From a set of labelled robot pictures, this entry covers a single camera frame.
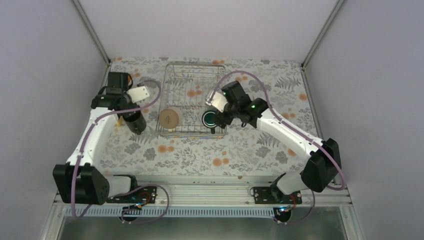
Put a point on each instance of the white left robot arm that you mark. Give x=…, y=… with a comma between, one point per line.
x=78, y=180

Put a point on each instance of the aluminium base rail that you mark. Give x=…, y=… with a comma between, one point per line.
x=229, y=191

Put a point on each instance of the dark teal mug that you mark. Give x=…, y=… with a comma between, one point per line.
x=208, y=119

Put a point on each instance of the black mug with white text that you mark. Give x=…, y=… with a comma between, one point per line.
x=135, y=122

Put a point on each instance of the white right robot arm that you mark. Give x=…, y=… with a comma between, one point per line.
x=321, y=157

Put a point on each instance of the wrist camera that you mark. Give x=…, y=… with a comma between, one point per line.
x=138, y=94
x=217, y=101

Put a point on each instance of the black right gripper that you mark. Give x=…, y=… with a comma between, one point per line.
x=226, y=120

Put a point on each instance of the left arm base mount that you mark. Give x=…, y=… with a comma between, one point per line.
x=136, y=197

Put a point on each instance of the metal wire dish rack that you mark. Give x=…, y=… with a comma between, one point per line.
x=185, y=87

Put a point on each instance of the yellow mug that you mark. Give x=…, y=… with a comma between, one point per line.
x=119, y=123

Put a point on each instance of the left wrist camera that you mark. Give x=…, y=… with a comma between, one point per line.
x=138, y=94

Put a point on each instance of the beige cup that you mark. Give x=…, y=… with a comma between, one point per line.
x=171, y=117

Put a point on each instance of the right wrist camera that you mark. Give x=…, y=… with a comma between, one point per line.
x=217, y=101

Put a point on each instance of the floral patterned table mat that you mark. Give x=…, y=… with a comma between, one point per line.
x=243, y=151

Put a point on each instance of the aluminium frame post left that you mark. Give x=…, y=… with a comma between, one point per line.
x=91, y=31

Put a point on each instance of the white slotted cable duct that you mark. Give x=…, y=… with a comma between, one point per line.
x=183, y=212

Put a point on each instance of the aluminium frame post right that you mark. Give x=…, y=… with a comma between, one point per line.
x=328, y=22

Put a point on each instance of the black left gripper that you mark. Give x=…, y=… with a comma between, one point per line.
x=127, y=114

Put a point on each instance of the aluminium frame post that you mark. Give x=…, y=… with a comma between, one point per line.
x=91, y=31
x=328, y=22

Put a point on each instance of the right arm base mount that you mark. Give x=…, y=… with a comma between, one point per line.
x=276, y=197

